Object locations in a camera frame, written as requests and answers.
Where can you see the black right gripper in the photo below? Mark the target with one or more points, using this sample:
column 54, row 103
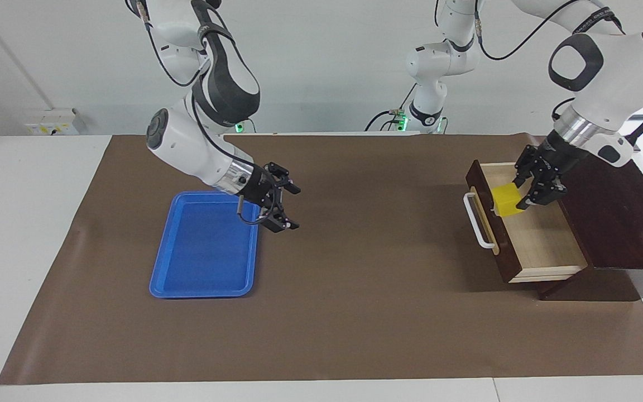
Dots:
column 263, row 187

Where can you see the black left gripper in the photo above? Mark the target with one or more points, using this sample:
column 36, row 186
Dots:
column 553, row 162

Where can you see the yellow block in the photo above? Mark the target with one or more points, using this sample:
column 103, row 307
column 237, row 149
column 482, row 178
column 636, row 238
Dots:
column 505, row 201

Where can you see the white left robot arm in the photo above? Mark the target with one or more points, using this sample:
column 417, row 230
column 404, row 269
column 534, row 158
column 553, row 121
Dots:
column 617, row 72

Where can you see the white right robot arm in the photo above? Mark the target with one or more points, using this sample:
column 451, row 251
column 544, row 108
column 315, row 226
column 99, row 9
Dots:
column 187, row 145

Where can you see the blue plastic tray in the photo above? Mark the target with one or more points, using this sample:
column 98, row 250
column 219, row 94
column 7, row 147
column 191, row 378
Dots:
column 204, row 251

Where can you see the dark wooden cabinet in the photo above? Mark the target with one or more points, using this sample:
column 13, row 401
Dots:
column 623, row 223

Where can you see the brown paper table mat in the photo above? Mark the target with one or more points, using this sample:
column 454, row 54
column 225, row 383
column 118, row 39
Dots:
column 355, row 279

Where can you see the white wall socket box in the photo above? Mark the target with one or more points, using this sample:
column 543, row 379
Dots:
column 53, row 121

